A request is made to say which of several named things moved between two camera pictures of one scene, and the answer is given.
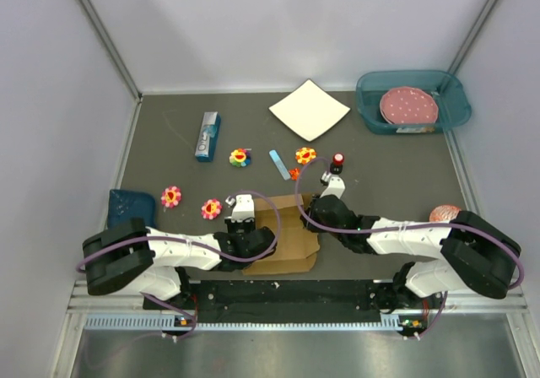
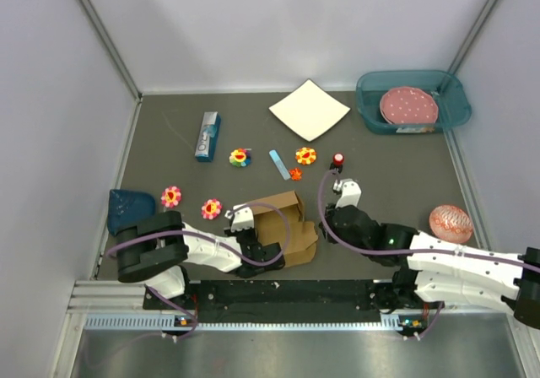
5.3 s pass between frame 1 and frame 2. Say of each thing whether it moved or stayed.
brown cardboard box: moved
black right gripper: moved
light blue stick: stayed
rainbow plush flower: stayed
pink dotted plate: stayed
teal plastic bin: stayed
